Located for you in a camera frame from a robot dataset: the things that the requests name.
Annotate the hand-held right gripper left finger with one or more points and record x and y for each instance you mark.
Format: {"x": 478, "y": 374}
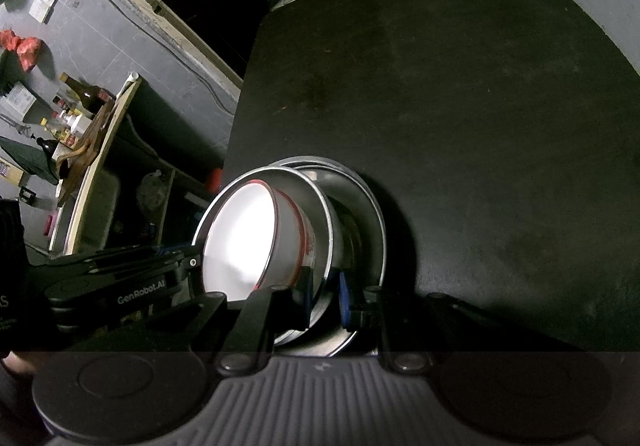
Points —
{"x": 290, "y": 311}

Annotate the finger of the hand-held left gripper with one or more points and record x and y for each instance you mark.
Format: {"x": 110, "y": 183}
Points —
{"x": 150, "y": 258}

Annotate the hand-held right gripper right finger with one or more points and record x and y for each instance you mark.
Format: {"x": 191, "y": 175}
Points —
{"x": 344, "y": 298}

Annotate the large deep steel plate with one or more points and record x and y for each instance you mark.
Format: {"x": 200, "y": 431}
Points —
{"x": 381, "y": 246}

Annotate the white bowl with red rim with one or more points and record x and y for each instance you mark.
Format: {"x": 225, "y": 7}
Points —
{"x": 240, "y": 236}

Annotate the wooden kitchen counter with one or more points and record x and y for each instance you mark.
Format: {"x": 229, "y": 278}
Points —
{"x": 100, "y": 176}

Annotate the red lid jar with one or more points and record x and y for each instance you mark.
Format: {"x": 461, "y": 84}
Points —
{"x": 216, "y": 178}

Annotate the wooden cutting board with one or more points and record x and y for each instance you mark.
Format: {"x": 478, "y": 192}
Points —
{"x": 85, "y": 151}

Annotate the dark green cloth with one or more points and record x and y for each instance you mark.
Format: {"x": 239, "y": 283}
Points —
{"x": 25, "y": 159}

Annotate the brown paper box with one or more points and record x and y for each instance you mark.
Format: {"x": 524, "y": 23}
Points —
{"x": 6, "y": 171}

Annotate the cluster of condiment bottles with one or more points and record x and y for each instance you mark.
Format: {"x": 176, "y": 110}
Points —
{"x": 87, "y": 96}

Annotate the red plastic bag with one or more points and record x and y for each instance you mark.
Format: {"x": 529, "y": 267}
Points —
{"x": 30, "y": 54}
{"x": 9, "y": 40}

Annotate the white wall container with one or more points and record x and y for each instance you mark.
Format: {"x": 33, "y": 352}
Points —
{"x": 17, "y": 99}

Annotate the pale wooden door frame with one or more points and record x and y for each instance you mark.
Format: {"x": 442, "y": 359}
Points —
{"x": 165, "y": 9}

